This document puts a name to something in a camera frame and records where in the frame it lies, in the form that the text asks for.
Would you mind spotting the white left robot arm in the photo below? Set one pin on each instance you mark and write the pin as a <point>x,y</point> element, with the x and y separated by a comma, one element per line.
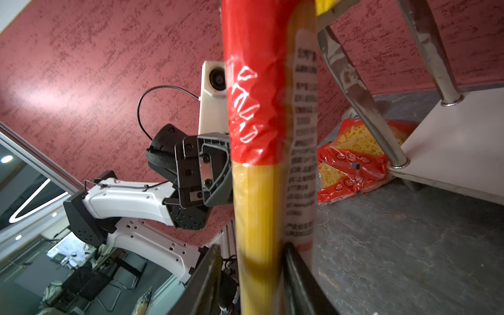
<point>127,215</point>

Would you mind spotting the white two-tier shelf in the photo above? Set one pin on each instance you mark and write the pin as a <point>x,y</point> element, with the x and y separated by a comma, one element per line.
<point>459,145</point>

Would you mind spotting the aluminium corner post left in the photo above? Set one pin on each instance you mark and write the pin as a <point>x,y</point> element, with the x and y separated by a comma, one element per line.
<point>40,162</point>

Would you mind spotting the red macaroni bag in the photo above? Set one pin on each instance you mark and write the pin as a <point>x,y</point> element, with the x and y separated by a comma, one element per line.
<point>352,164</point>

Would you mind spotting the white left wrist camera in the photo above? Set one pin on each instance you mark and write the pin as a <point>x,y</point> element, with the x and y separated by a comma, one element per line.
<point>213,117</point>

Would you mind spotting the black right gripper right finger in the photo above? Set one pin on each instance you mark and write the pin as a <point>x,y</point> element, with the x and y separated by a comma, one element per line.
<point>303,295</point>

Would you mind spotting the red spaghetti bag front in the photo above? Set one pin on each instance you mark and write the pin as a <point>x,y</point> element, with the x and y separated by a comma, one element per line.
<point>271,56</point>

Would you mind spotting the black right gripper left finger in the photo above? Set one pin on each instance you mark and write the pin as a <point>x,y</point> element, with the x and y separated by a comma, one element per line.
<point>201,295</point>

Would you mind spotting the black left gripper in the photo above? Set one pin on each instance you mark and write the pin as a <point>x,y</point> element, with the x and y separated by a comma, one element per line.
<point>204,179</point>

